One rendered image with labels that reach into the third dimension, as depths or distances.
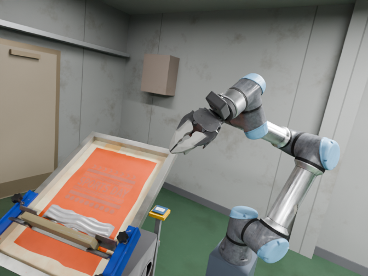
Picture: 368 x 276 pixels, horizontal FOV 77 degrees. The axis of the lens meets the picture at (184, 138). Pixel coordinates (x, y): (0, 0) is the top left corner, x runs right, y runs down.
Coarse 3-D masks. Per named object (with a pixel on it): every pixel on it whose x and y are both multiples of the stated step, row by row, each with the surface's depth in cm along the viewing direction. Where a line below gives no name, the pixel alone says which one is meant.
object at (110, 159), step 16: (96, 160) 133; (112, 160) 133; (80, 176) 125; (64, 192) 118; (48, 208) 111; (64, 208) 111; (80, 208) 111; (16, 240) 100; (32, 240) 100; (48, 240) 100; (48, 256) 95
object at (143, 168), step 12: (132, 156) 134; (120, 168) 128; (132, 168) 128; (144, 168) 127; (144, 180) 121; (132, 192) 116; (132, 204) 111; (96, 216) 107; (108, 216) 107; (120, 216) 107; (60, 252) 96; (72, 252) 96; (84, 252) 95; (72, 264) 92; (84, 264) 92; (96, 264) 92
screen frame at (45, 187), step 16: (80, 144) 139; (112, 144) 142; (128, 144) 137; (144, 144) 136; (64, 160) 129; (160, 176) 118; (32, 208) 111; (144, 208) 105; (16, 224) 105; (0, 240) 99; (0, 256) 92; (16, 272) 88; (32, 272) 88
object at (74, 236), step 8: (24, 216) 97; (32, 216) 97; (32, 224) 98; (40, 224) 94; (48, 224) 94; (56, 224) 94; (56, 232) 93; (64, 232) 91; (72, 232) 91; (72, 240) 93; (80, 240) 89; (88, 240) 88; (96, 240) 91; (96, 248) 92
